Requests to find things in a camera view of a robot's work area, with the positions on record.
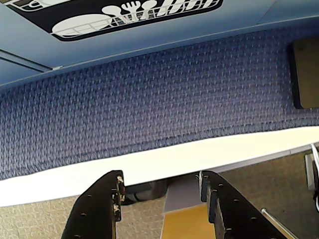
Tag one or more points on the blue toy kitchen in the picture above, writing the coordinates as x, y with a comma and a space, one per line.
30, 37

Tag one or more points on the dark rectangular pad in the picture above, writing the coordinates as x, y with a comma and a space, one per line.
307, 74

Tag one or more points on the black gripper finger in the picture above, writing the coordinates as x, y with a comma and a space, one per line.
234, 211
94, 209

